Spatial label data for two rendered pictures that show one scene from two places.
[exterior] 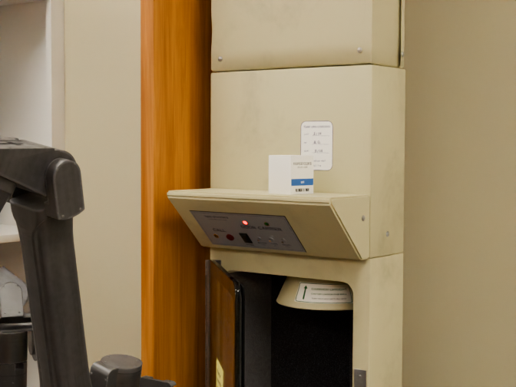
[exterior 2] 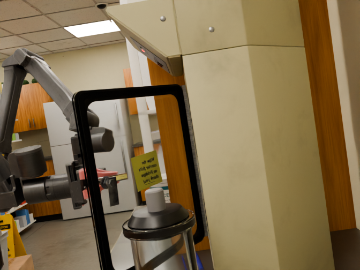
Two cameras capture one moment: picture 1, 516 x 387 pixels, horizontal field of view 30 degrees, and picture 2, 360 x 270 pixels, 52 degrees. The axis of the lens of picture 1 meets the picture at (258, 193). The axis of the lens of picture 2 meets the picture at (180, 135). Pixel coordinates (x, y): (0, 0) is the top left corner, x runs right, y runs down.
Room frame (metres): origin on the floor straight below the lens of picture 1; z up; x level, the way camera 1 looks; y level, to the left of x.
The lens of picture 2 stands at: (1.11, -0.68, 1.31)
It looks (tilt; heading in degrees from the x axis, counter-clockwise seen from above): 3 degrees down; 55
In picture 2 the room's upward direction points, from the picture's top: 9 degrees counter-clockwise
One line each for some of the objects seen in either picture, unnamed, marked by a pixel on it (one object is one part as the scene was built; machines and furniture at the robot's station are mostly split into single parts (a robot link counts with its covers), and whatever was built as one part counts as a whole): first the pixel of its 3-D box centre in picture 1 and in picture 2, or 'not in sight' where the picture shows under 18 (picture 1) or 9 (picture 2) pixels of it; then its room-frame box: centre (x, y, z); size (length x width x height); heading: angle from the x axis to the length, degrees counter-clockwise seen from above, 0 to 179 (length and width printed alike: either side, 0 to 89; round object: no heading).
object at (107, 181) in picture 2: not in sight; (111, 191); (1.41, 0.02, 1.18); 0.02 x 0.02 x 0.06; 10
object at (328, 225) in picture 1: (264, 223); (152, 48); (1.53, -0.01, 1.46); 0.32 x 0.12 x 0.10; 54
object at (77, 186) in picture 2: not in sight; (97, 181); (1.42, 0.12, 1.19); 0.09 x 0.07 x 0.07; 143
